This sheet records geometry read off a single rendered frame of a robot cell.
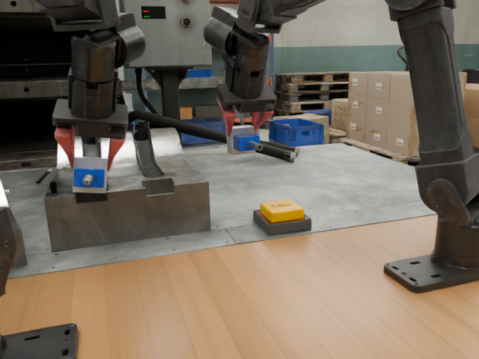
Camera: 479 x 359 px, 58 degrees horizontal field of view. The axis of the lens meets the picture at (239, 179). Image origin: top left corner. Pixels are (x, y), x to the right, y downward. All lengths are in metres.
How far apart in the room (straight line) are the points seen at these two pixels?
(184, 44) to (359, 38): 6.94
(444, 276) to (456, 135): 0.18
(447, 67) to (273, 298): 0.36
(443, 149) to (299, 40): 7.36
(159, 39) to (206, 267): 1.07
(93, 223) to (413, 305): 0.48
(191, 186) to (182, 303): 0.24
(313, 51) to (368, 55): 1.06
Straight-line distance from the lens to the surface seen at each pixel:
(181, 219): 0.74
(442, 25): 0.61
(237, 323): 0.52
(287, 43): 7.85
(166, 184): 0.77
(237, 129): 0.86
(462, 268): 0.65
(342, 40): 8.24
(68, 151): 0.68
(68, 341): 0.51
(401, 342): 0.51
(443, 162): 0.61
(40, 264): 0.72
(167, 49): 1.58
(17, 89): 1.52
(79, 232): 0.74
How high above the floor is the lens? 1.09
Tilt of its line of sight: 15 degrees down
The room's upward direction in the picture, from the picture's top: 1 degrees counter-clockwise
